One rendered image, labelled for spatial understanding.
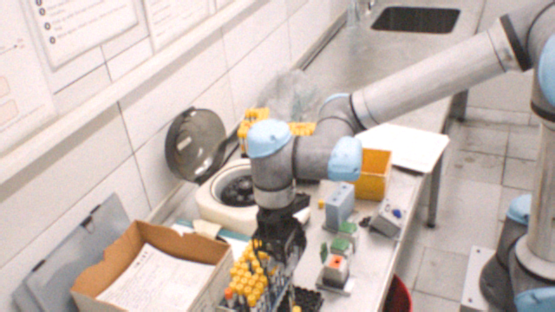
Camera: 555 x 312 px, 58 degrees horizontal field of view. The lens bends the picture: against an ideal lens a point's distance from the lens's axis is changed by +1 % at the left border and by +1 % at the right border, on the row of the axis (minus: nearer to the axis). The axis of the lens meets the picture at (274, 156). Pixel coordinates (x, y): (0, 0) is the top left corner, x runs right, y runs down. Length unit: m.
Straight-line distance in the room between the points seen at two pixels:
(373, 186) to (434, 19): 1.72
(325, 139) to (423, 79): 0.19
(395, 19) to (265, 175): 2.32
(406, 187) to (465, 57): 0.76
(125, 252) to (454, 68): 0.89
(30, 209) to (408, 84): 0.80
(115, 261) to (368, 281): 0.62
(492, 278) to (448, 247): 1.49
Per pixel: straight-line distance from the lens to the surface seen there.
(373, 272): 1.31
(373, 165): 1.59
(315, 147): 0.82
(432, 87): 0.88
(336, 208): 1.34
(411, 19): 3.07
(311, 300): 1.22
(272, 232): 0.95
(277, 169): 0.84
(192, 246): 1.27
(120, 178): 1.36
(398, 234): 1.40
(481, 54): 0.86
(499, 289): 1.15
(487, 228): 2.80
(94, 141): 1.26
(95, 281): 1.28
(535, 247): 0.92
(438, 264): 2.57
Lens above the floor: 1.84
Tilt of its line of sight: 34 degrees down
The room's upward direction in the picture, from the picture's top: 6 degrees counter-clockwise
